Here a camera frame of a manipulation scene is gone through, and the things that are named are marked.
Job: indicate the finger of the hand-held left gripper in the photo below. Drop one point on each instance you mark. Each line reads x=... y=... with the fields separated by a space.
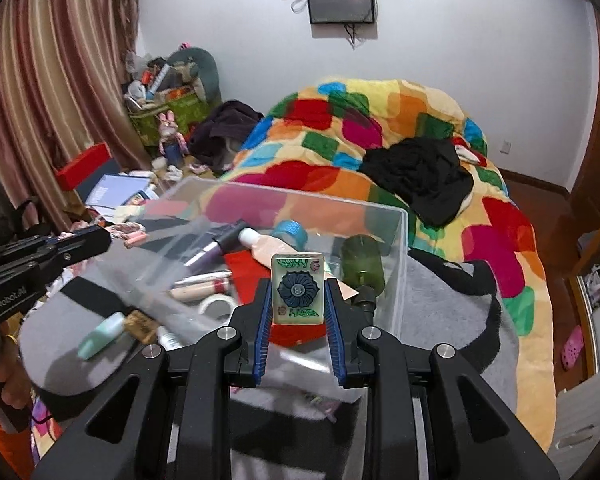
x=86 y=242
x=15 y=249

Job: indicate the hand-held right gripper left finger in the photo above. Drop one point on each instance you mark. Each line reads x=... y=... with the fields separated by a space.
x=264 y=321

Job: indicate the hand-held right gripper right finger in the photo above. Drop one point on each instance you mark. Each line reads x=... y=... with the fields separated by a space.
x=336 y=331

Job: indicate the green flower mahjong tile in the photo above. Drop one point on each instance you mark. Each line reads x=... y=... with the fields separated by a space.
x=297 y=290

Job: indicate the white tape roll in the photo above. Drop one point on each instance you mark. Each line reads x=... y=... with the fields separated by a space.
x=217 y=305

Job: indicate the red pouch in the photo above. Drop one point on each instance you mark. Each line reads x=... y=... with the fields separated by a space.
x=247 y=265

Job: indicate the beige cosmetic tube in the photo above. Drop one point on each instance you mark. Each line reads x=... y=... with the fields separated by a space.
x=202 y=287

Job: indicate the dark green bottle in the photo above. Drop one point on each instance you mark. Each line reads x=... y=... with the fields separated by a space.
x=362 y=265

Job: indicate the pink tube with white cap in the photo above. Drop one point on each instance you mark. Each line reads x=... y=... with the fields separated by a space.
x=262 y=246

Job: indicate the purple cosmetic tube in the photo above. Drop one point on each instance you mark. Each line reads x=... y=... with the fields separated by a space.
x=214 y=246

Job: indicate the teal tape roll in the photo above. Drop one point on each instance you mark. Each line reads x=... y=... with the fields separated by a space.
x=290 y=230

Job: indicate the clear plastic storage bin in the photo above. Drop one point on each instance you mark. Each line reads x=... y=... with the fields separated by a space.
x=300 y=210

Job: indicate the person's left hand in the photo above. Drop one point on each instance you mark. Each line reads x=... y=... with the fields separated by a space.
x=11 y=375

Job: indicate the pink patterned band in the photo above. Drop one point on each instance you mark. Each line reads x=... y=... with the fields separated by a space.
x=130 y=232

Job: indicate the blue book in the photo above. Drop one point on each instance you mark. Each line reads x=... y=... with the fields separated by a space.
x=111 y=190

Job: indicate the red box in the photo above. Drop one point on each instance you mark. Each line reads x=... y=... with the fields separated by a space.
x=82 y=165

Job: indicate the mint green tube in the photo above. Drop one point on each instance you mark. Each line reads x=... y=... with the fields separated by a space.
x=102 y=335

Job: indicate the white printed stick tube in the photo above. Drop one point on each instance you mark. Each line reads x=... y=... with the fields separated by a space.
x=170 y=338

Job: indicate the grey and black blanket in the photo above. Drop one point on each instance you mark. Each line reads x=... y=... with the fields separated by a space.
x=455 y=320

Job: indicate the rabbit toy figure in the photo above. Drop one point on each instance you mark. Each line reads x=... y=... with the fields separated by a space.
x=170 y=137

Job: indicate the colourful printed bed sheet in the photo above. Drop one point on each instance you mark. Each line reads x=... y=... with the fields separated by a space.
x=47 y=435

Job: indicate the green fabric basket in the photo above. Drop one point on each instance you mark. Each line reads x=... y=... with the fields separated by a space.
x=165 y=110

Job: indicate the striped pink curtain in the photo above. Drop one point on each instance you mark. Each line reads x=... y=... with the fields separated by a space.
x=45 y=90

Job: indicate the black clothing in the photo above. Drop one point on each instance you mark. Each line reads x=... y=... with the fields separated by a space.
x=420 y=180

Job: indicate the dark clothes pile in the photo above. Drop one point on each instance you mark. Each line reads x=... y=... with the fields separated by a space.
x=225 y=135

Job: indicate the colourful patchwork blanket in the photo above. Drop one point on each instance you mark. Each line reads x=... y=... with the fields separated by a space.
x=330 y=125

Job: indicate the grey green neck pillow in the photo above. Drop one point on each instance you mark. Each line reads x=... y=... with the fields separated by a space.
x=200 y=70

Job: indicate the pink clog shoe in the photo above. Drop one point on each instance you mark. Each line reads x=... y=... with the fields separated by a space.
x=572 y=347

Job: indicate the white wall socket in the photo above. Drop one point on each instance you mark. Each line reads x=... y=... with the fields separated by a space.
x=505 y=146

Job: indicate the small wall monitor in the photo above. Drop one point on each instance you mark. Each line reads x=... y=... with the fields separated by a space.
x=341 y=2

